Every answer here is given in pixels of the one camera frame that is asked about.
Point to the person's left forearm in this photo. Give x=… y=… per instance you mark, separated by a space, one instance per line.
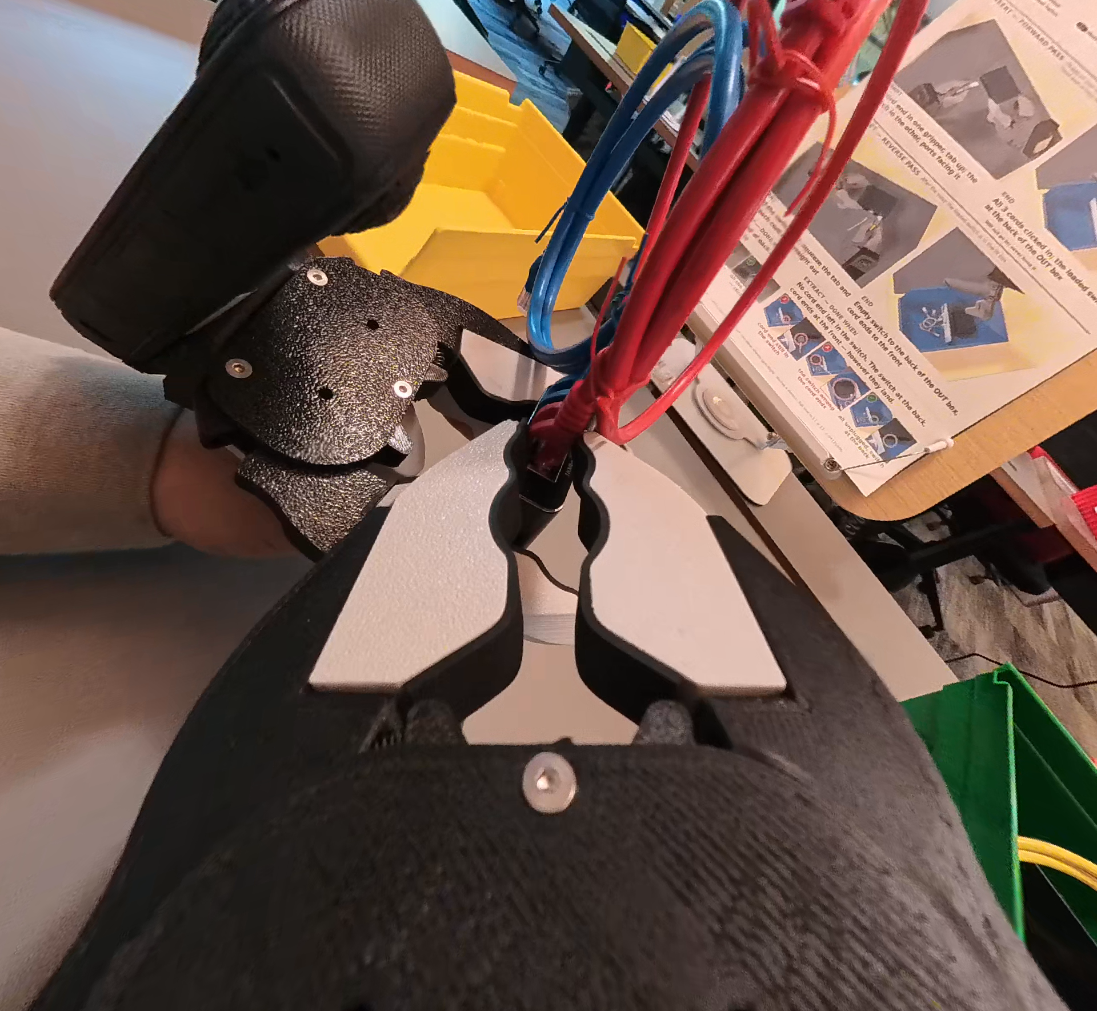
x=68 y=445

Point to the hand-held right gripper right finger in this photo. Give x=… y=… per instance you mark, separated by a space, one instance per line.
x=677 y=599

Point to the white board stand base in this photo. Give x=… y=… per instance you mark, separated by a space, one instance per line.
x=754 y=471

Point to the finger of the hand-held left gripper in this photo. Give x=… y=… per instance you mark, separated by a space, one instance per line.
x=446 y=441
x=506 y=368

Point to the person's left hand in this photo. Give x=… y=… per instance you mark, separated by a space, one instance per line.
x=223 y=505

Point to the printed instruction sheet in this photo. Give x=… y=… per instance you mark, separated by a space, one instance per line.
x=985 y=196

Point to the green plastic bin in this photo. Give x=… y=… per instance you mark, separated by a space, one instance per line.
x=960 y=771

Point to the black ethernet splitter box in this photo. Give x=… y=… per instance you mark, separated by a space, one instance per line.
x=540 y=497

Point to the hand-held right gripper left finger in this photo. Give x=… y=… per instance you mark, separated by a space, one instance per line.
x=428 y=582

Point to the yellow plastic bin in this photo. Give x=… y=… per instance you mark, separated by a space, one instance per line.
x=480 y=214

